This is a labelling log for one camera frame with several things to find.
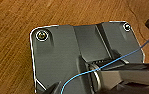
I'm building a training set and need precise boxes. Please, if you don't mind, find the round silver base bolt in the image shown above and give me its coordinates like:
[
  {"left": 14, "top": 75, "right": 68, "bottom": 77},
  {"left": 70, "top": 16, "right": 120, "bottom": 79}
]
[
  {"left": 122, "top": 22, "right": 132, "bottom": 32},
  {"left": 36, "top": 29, "right": 50, "bottom": 41}
]

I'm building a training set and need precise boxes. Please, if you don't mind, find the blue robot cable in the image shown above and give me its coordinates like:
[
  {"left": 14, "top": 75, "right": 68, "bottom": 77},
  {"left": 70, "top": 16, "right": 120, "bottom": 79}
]
[{"left": 59, "top": 38, "right": 149, "bottom": 94}]

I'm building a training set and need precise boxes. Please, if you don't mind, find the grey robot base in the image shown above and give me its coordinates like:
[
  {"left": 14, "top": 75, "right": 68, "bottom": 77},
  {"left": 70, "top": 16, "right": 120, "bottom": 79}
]
[{"left": 29, "top": 20, "right": 146, "bottom": 94}]

